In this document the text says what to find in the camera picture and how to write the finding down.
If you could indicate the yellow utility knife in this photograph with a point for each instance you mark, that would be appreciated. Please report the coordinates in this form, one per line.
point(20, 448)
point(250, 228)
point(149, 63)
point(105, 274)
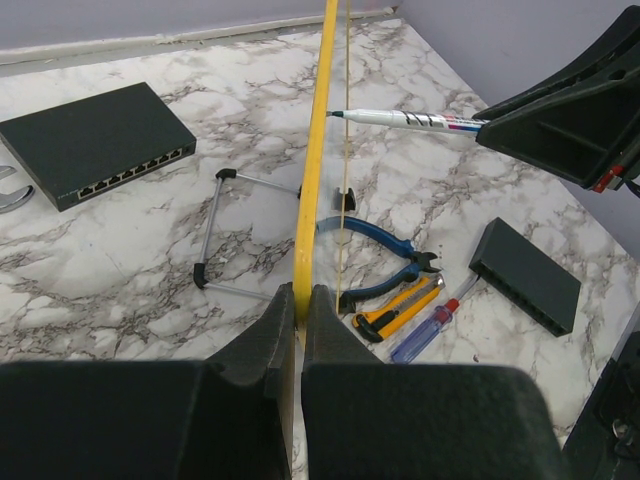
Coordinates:
point(376, 326)

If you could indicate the silver open-end wrench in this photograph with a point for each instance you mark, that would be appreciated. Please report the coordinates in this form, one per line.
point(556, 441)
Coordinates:
point(14, 200)

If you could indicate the blue handled cutting pliers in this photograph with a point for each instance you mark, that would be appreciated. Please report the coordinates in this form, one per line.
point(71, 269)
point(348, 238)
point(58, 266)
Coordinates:
point(383, 260)

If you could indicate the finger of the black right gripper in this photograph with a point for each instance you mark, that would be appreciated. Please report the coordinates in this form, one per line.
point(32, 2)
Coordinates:
point(582, 123)

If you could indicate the blue red screwdriver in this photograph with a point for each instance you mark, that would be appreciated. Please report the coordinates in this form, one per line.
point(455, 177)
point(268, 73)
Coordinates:
point(420, 338)

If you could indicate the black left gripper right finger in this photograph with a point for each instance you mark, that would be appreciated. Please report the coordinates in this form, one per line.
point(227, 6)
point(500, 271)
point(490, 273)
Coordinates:
point(348, 409)

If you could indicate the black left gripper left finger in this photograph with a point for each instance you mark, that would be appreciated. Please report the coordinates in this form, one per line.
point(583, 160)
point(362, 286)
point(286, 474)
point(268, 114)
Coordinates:
point(247, 399)

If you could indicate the small black network switch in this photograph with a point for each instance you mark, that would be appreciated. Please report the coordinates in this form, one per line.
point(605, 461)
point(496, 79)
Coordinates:
point(526, 276)

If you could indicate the yellow framed whiteboard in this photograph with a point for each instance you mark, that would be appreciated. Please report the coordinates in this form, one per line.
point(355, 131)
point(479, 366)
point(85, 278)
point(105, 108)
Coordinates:
point(318, 257)

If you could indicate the large black network switch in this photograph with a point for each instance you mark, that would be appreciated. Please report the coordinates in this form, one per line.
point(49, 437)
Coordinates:
point(79, 150)

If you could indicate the metal wire whiteboard stand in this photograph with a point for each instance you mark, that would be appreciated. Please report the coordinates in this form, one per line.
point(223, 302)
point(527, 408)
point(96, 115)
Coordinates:
point(243, 241)

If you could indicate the white green whiteboard marker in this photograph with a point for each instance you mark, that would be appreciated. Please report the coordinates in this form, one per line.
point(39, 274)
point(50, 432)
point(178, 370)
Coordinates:
point(447, 124)

